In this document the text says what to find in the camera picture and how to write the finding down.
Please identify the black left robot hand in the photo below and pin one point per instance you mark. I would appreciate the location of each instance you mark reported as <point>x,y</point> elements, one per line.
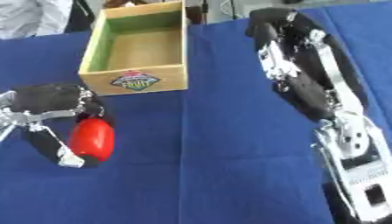
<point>46,97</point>

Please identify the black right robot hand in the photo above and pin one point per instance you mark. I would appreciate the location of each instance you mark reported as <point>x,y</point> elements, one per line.
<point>301,58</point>

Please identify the red oval toy fruit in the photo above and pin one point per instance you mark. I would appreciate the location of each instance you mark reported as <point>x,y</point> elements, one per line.
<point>92,139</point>

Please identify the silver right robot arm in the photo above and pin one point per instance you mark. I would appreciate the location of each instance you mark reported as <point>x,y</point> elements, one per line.
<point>360,169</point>

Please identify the tan cardboard box green inside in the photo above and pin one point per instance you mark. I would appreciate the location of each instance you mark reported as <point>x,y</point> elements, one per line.
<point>135,49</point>

